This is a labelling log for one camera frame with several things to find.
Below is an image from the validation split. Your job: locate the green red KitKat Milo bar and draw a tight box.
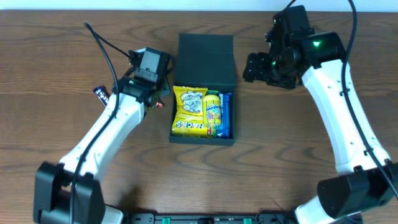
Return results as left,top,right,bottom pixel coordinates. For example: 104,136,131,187
154,101,164,108

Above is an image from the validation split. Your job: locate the yellow Hacks candy bag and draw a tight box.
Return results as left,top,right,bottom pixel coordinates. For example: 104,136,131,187
172,86,208,138

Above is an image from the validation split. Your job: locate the yellow Mentos gum bottle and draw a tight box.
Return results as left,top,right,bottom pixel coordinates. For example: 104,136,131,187
203,95,221,127

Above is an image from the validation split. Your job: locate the purple Dairy Milk bar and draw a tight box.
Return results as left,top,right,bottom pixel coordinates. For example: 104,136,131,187
93,86,110,107

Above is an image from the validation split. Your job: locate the green Haribo gummy bag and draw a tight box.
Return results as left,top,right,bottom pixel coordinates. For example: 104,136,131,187
206,90,218,136

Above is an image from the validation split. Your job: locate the blue Oreo cookie pack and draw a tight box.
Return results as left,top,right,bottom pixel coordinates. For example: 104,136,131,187
216,93,231,139

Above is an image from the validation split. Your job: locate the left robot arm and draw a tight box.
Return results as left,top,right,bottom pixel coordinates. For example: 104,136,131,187
33,47,174,223

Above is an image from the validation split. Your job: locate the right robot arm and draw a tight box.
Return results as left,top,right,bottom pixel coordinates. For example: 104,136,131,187
243,2,397,223

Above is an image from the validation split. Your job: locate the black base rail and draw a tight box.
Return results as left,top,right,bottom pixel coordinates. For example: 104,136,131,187
102,203,364,224

